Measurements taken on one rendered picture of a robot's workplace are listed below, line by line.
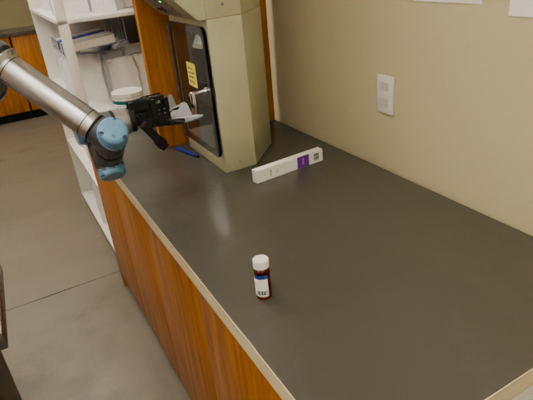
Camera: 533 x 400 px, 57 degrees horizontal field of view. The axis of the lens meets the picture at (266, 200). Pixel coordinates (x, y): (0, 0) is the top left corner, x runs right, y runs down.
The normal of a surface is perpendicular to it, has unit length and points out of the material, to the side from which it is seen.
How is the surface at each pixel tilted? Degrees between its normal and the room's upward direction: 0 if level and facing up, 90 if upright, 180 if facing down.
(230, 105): 90
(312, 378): 0
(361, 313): 0
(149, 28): 90
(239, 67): 90
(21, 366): 0
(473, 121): 90
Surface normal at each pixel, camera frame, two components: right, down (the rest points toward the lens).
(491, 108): -0.87, 0.29
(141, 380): -0.08, -0.89
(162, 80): 0.49, 0.36
